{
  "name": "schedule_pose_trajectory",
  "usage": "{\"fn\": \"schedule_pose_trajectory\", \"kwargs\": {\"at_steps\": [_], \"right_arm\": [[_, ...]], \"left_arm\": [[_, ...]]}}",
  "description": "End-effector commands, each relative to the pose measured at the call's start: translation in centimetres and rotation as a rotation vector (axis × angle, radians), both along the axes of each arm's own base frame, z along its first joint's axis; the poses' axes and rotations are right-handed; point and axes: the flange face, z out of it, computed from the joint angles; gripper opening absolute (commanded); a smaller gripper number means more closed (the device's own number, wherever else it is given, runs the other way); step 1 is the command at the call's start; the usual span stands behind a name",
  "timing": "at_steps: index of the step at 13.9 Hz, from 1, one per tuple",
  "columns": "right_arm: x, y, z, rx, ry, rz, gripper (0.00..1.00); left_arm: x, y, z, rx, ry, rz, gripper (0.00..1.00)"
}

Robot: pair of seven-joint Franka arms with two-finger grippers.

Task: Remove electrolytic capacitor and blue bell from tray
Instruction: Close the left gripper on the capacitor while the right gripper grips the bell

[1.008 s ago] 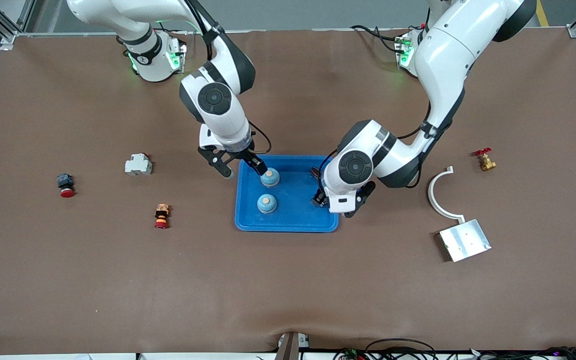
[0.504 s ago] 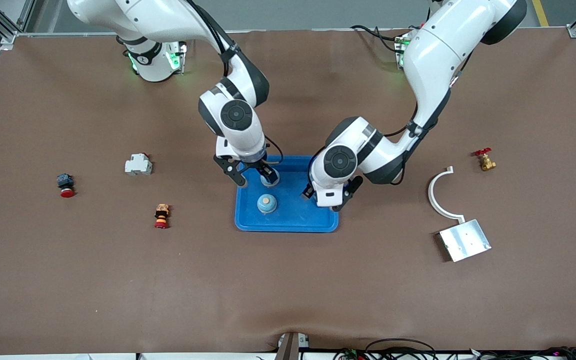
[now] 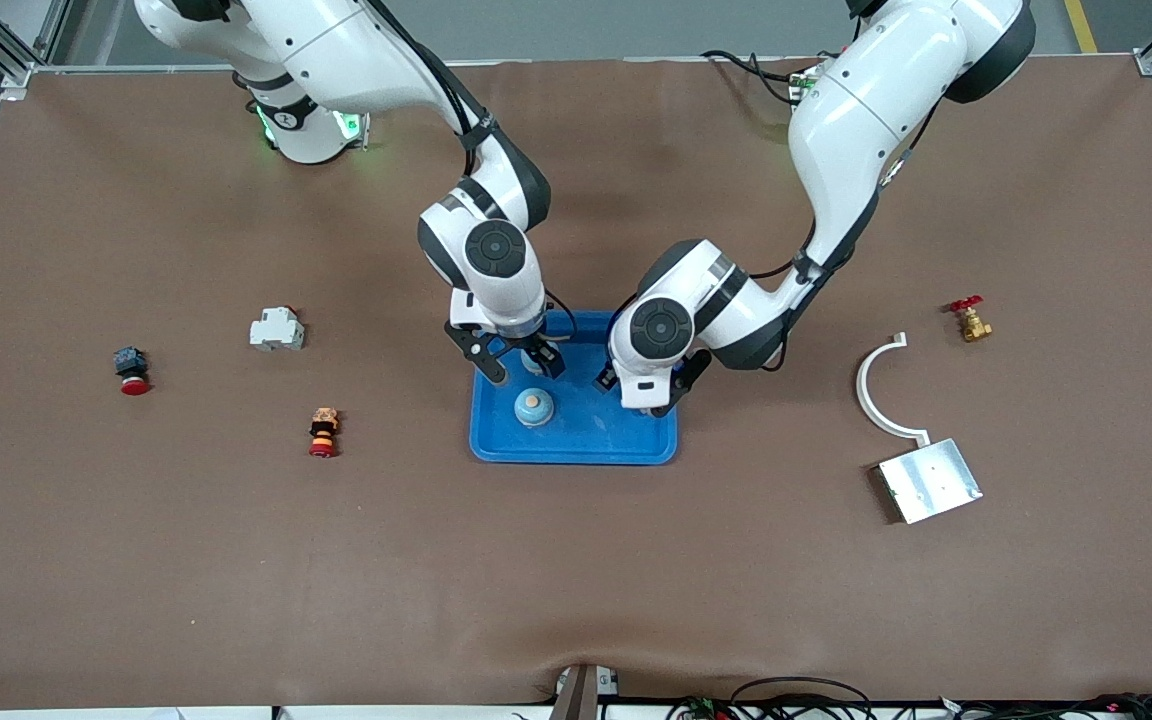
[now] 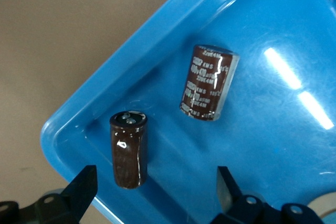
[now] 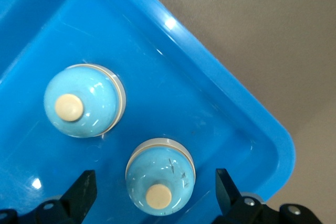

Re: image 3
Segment blue plastic tray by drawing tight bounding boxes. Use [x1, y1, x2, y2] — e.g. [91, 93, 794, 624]
[468, 309, 679, 466]

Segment orange red stacked push button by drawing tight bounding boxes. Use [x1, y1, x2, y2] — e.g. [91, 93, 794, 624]
[308, 406, 342, 459]

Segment white circuit breaker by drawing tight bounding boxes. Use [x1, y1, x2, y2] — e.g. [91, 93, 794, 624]
[249, 306, 306, 352]

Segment square aluminium plate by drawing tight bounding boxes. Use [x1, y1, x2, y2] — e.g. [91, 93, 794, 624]
[876, 437, 984, 525]

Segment red button black block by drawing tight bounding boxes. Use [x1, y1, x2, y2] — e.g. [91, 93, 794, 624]
[113, 346, 151, 397]

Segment white curved plastic bracket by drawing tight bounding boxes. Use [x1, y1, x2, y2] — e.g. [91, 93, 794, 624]
[855, 332, 932, 447]

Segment metal table edge bracket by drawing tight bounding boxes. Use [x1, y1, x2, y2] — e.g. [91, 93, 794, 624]
[553, 663, 623, 720]

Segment looped black cable bundle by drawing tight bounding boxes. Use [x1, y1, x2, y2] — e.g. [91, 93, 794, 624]
[666, 677, 877, 720]

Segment brass valve red handle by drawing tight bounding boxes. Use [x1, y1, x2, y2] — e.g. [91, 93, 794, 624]
[948, 295, 994, 343]

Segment black left arm base cables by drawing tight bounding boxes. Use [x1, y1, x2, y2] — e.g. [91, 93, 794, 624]
[701, 48, 812, 109]

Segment tangled black cable bundle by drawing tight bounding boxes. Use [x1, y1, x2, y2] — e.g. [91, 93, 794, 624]
[936, 692, 1152, 720]

